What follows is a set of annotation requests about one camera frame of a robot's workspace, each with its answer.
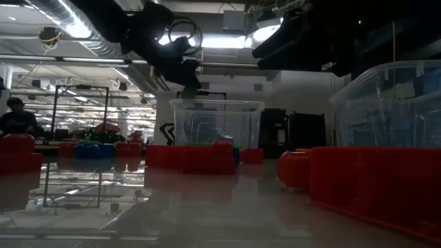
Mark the black cabinet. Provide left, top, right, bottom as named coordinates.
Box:
left=289, top=112, right=327, bottom=149
left=260, top=108, right=289, bottom=159

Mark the person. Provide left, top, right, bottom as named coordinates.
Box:
left=0, top=97, right=39, bottom=137

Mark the black background rig frame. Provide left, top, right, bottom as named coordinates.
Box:
left=50, top=84, right=110, bottom=138

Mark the yellow cable reel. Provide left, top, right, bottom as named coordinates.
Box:
left=37, top=26, right=63, bottom=48

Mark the white table mat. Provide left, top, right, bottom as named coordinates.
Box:
left=0, top=151, right=441, bottom=248

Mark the yellow hanging cord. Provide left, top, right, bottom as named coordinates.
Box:
left=391, top=20, right=396, bottom=101

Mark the long ceiling pipe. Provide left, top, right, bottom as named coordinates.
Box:
left=0, top=54, right=259, bottom=69

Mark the grey ceiling box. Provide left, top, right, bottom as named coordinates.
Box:
left=223, top=10, right=246, bottom=32

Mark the clear plastic bin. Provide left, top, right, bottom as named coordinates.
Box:
left=169, top=99, right=266, bottom=149
left=329, top=60, right=441, bottom=149

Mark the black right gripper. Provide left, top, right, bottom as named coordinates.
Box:
left=252, top=0, right=359, bottom=79

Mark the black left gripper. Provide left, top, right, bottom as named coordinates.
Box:
left=123, top=1, right=203, bottom=91

